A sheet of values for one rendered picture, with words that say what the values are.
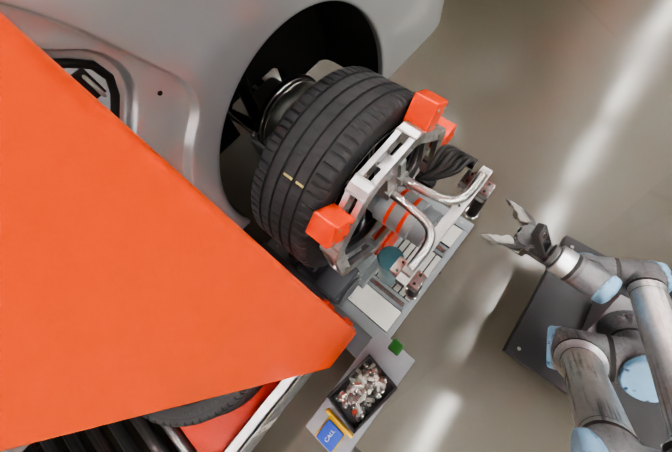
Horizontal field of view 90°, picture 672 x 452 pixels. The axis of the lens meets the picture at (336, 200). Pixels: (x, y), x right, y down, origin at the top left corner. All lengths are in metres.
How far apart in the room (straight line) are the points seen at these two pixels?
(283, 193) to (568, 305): 1.30
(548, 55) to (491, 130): 0.76
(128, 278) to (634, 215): 2.37
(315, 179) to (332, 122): 0.15
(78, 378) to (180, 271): 0.07
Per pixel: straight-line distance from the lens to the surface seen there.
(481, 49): 2.85
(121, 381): 0.28
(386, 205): 1.04
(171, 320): 0.25
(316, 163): 0.85
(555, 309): 1.74
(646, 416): 1.84
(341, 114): 0.90
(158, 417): 1.61
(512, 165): 2.29
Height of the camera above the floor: 1.87
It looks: 64 degrees down
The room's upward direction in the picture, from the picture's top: 17 degrees counter-clockwise
